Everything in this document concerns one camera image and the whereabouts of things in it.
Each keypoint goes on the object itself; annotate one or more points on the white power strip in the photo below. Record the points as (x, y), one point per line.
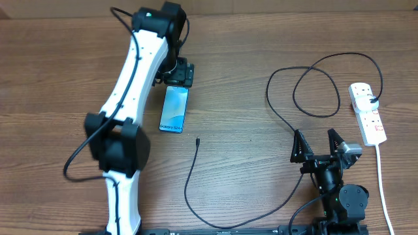
(370, 123)

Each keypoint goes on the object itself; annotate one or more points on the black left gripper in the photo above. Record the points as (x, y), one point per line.
(183, 75)

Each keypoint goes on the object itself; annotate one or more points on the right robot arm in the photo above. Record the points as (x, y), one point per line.
(343, 204)

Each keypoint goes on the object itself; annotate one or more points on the white charger plug adapter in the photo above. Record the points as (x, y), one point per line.
(365, 103)

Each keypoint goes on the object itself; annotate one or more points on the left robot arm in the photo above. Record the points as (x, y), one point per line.
(115, 135)

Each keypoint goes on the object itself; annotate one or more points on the blue Galaxy smartphone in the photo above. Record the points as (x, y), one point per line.
(174, 109)

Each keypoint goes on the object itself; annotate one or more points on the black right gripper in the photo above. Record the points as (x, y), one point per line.
(300, 153)

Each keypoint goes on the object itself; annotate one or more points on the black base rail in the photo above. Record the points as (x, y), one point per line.
(281, 230)

